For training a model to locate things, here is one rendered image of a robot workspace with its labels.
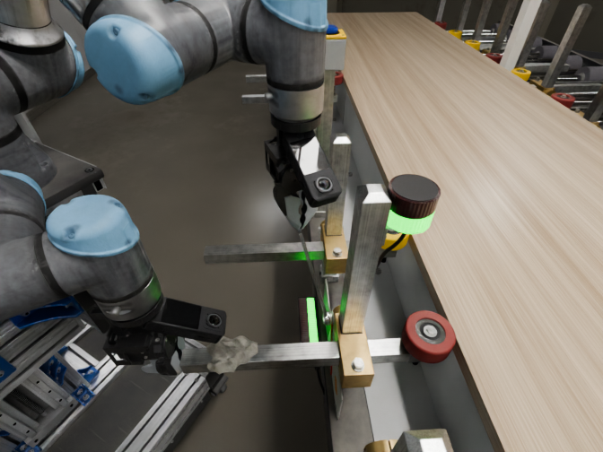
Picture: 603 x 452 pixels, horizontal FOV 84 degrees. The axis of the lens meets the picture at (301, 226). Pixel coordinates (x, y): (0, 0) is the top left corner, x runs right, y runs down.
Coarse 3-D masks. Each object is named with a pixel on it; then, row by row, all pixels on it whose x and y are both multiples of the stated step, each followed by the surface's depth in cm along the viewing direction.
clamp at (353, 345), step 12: (336, 312) 62; (336, 324) 59; (336, 336) 59; (348, 336) 57; (360, 336) 57; (348, 348) 56; (360, 348) 56; (348, 360) 54; (348, 372) 53; (360, 372) 53; (372, 372) 53; (348, 384) 55; (360, 384) 55
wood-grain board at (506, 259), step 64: (384, 64) 159; (448, 64) 159; (384, 128) 109; (448, 128) 109; (512, 128) 109; (576, 128) 109; (448, 192) 83; (512, 192) 83; (576, 192) 83; (448, 256) 67; (512, 256) 67; (576, 256) 67; (448, 320) 56; (512, 320) 56; (576, 320) 56; (512, 384) 48; (576, 384) 48; (512, 448) 42; (576, 448) 42
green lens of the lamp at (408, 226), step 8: (392, 216) 40; (400, 216) 39; (432, 216) 40; (392, 224) 41; (400, 224) 40; (408, 224) 39; (416, 224) 39; (424, 224) 40; (408, 232) 40; (416, 232) 40
